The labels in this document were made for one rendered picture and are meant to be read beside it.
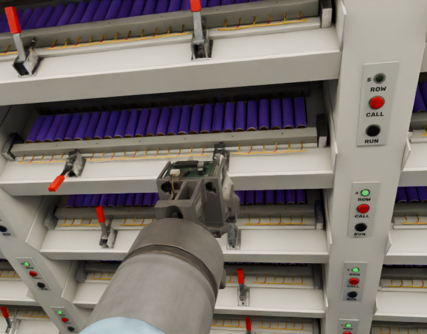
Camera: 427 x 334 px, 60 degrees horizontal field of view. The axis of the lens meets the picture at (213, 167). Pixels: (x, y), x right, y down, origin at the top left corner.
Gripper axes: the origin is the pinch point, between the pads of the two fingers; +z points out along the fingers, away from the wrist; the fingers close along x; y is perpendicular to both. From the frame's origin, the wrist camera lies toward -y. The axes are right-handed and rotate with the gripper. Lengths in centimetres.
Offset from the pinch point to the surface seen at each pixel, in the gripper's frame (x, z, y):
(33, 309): 65, 23, -53
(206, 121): 2.9, 12.9, 5.2
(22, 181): 37.0, 5.0, -1.7
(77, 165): 25.6, 5.8, 0.8
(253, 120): -5.4, 12.6, 5.0
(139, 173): 14.3, 5.7, -1.2
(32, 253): 44, 9, -21
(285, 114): -10.9, 13.3, 5.4
